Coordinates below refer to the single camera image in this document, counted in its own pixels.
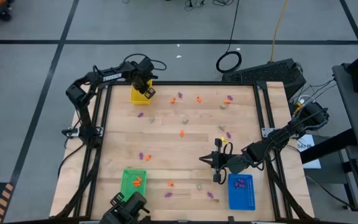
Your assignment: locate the black floor cable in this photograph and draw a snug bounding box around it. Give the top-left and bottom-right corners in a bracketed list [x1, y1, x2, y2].
[305, 176, 358, 220]

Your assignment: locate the black cable bundle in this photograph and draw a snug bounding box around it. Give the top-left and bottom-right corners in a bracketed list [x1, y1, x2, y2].
[183, 0, 236, 7]

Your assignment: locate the white paper sheet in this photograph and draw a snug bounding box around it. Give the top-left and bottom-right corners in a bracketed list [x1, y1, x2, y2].
[296, 134, 322, 169]

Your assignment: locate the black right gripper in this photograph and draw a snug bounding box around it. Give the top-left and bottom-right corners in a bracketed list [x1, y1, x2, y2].
[198, 138, 252, 184]

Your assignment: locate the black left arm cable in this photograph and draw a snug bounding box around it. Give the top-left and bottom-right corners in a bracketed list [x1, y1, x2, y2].
[124, 53, 168, 71]

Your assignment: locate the green plastic basket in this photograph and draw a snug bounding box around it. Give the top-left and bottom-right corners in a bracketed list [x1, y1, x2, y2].
[119, 169, 148, 200]

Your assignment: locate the yellow plastic basket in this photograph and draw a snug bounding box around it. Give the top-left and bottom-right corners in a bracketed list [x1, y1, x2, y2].
[130, 80, 154, 105]

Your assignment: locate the blue plastic basket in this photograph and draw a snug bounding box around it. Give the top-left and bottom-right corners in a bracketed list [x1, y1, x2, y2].
[227, 173, 257, 212]

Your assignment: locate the yellow cable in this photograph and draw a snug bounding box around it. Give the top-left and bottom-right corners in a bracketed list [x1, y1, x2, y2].
[269, 0, 289, 62]

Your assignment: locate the black coiled cable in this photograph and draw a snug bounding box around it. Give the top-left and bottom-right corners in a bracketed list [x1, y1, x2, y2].
[215, 0, 243, 74]

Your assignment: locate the black computer tower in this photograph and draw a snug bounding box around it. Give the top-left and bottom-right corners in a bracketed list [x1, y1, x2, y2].
[221, 58, 307, 100]

